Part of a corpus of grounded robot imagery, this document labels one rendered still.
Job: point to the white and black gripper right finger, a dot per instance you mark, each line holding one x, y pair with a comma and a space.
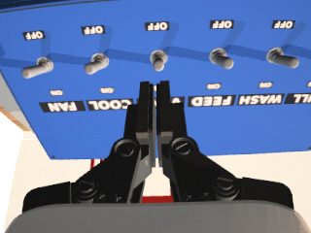
193, 176

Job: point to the blue switch console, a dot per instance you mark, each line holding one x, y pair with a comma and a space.
91, 56

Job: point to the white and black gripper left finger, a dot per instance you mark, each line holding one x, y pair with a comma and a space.
120, 177

